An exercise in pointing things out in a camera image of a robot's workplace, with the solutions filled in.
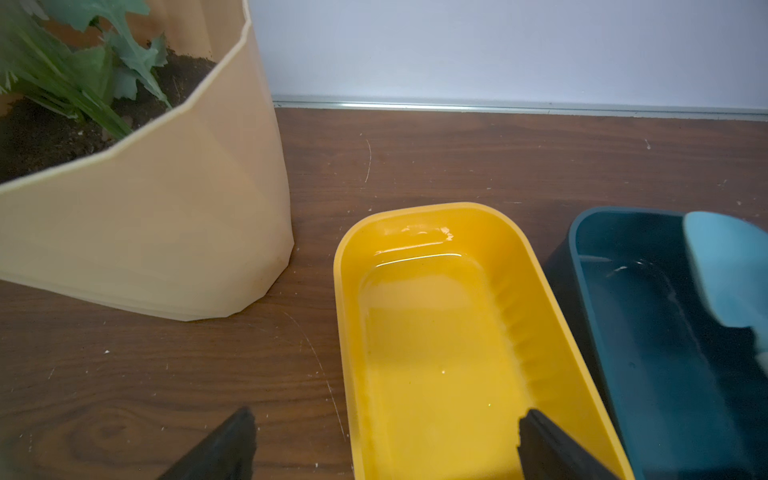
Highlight light blue shovel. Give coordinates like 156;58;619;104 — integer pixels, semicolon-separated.
683;211;767;370

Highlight dark teal storage box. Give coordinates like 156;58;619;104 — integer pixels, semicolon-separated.
544;207;767;479

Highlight yellow storage box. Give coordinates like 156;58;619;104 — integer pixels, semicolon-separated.
333;202;633;479

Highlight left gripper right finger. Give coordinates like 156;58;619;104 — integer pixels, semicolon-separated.
517;409;618;480

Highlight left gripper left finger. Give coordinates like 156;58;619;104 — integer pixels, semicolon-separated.
159;407;257;480

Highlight beige flower pot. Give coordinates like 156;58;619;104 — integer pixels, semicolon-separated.
1;1;294;321

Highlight green plant with white flowers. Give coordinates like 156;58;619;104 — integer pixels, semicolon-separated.
1;1;172;140

